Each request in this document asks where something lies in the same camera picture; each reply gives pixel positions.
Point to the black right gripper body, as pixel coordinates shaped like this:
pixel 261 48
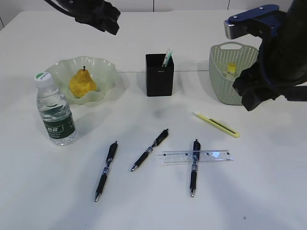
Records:
pixel 259 83

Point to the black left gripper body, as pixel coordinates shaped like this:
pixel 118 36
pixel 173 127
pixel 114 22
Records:
pixel 99 14

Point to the yellow pear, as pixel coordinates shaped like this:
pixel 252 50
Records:
pixel 81 83

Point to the green utility knife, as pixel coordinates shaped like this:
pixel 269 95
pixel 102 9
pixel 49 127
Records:
pixel 168 55

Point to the clear water bottle green label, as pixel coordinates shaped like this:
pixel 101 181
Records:
pixel 54 110

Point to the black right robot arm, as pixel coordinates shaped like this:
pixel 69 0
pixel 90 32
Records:
pixel 281 64

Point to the green woven plastic basket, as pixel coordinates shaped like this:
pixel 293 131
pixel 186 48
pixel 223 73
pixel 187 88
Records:
pixel 243 56

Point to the yellow utility knife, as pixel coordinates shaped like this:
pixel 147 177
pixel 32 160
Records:
pixel 218 125

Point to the green wavy glass plate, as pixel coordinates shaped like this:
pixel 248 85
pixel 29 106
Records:
pixel 101 71

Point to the clear plastic ruler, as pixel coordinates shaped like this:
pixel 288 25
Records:
pixel 186 157

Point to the right black gel pen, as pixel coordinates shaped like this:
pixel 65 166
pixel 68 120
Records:
pixel 195 159

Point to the black gel pen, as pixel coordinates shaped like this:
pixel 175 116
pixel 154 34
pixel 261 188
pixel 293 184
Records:
pixel 163 135
pixel 111 153
pixel 195 159

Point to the black square pen holder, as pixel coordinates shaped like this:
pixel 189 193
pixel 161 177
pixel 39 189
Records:
pixel 159 80

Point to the middle black gel pen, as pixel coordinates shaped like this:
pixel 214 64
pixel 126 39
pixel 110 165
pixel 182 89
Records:
pixel 163 135

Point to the left black gel pen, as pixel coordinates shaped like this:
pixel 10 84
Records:
pixel 111 153

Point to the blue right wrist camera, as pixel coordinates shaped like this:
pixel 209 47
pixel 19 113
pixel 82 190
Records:
pixel 256 21

